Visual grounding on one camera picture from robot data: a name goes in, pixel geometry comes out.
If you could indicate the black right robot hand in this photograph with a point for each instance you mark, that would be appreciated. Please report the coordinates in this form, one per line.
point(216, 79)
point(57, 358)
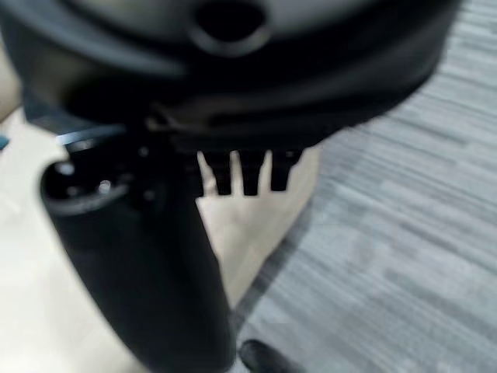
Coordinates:
point(163, 272)

